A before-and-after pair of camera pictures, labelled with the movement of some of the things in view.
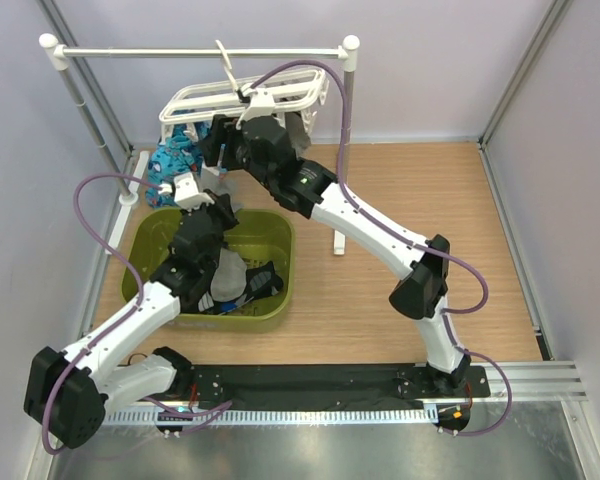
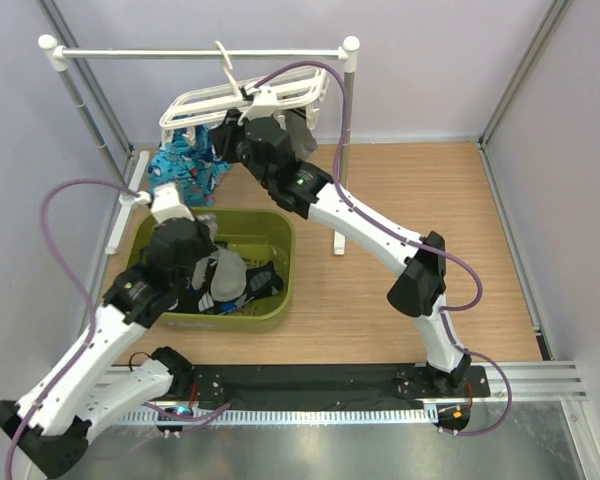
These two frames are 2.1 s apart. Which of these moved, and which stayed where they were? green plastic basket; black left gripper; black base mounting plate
Moved: black left gripper
Stayed: green plastic basket; black base mounting plate
